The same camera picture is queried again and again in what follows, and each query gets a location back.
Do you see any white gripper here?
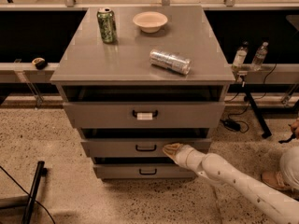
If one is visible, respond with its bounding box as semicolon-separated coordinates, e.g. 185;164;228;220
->
163;143;206;174

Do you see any grey drawer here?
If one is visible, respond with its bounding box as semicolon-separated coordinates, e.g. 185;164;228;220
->
93;163;195;180
64;102;224;129
81;138;211;158

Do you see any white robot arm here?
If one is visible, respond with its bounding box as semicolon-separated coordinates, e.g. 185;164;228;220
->
163;143;299;224

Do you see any grey bottom drawer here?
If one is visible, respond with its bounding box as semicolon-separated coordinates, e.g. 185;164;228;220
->
93;163;195;180

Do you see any grey drawer cabinet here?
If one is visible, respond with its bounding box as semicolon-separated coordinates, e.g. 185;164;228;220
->
50;5;236;161

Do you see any grey top drawer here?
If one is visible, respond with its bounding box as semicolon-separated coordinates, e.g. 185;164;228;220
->
64;102;224;129

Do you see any silver can lying down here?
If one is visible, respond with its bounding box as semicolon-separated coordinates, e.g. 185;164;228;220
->
149;49;192;76

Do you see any black stand leg right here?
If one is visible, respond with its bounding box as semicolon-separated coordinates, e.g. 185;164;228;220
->
243;86;272;139

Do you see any person's brown shoe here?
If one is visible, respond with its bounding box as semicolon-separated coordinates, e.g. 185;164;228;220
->
261;171;292;191

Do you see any left clear water bottle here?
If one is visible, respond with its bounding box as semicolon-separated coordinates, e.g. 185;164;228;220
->
232;41;249;70

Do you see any clear water bottle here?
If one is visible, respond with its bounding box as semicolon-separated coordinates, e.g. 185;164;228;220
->
232;41;249;70
251;42;268;71

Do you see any right clear water bottle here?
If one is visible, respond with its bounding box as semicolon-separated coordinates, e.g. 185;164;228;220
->
251;42;268;71

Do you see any beige paper bowl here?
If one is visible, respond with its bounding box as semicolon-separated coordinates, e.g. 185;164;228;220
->
133;11;168;34

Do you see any black stand pole left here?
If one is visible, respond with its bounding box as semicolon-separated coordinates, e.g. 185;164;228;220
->
21;161;47;224

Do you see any green soda can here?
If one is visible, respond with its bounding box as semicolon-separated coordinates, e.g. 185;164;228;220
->
97;7;117;44

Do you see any small black yellow device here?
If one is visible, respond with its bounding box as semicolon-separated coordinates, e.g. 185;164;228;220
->
32;57;48;70

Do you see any black power adapter with cable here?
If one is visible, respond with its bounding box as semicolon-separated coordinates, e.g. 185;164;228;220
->
221;105;249;133

